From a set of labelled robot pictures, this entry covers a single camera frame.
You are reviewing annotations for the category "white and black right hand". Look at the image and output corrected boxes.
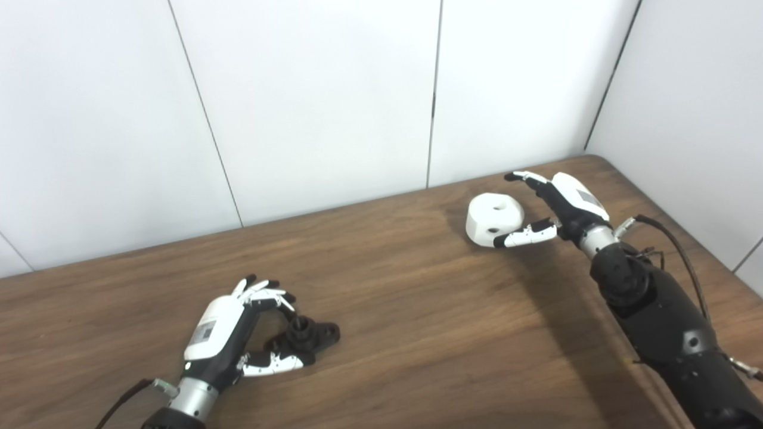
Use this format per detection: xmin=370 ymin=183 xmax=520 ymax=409
xmin=494 ymin=171 xmax=611 ymax=248

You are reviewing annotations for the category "white and black left hand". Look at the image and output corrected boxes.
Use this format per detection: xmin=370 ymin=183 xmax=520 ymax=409
xmin=182 ymin=274 xmax=317 ymax=391

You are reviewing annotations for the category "round white piece with hole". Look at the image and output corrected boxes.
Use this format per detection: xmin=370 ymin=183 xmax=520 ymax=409
xmin=466 ymin=193 xmax=526 ymax=248

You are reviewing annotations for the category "black flanged holder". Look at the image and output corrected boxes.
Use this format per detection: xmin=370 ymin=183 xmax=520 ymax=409
xmin=263 ymin=316 xmax=341 ymax=358

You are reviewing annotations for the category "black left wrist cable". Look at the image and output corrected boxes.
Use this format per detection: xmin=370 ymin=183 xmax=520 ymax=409
xmin=94 ymin=378 xmax=179 ymax=429

